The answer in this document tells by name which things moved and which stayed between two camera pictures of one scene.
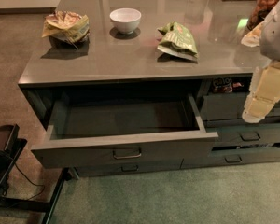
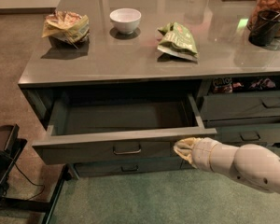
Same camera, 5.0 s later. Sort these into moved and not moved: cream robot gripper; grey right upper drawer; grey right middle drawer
Moved: cream robot gripper
Not moved: grey right middle drawer; grey right upper drawer
